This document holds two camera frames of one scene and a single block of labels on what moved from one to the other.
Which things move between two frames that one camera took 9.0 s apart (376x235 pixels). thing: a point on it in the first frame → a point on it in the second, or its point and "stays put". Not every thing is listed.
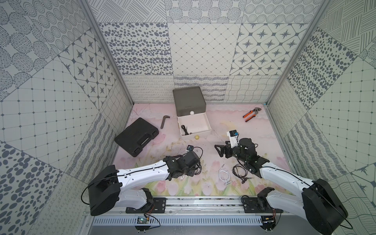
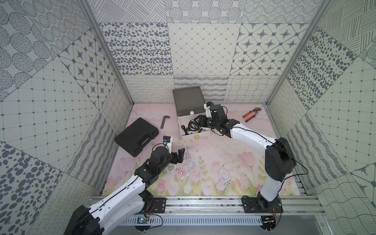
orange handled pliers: x=255 y=110 stays put
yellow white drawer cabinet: x=191 y=106 stays put
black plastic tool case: x=133 y=138 stays put
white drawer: x=196 y=126 stays put
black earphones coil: x=243 y=178 → x=199 y=122
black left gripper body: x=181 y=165 → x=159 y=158
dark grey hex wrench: x=163 y=120 stays put
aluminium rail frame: x=227 y=210 stays put
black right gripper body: x=235 y=152 → x=212 y=124
